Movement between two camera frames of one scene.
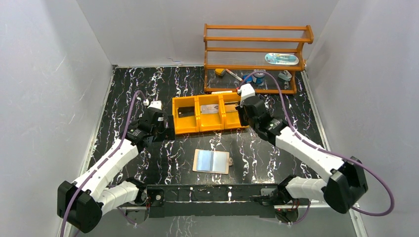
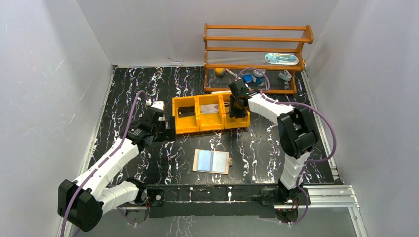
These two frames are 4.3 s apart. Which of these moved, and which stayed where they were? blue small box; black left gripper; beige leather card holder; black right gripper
Moved: black right gripper
Stayed: blue small box; beige leather card holder; black left gripper
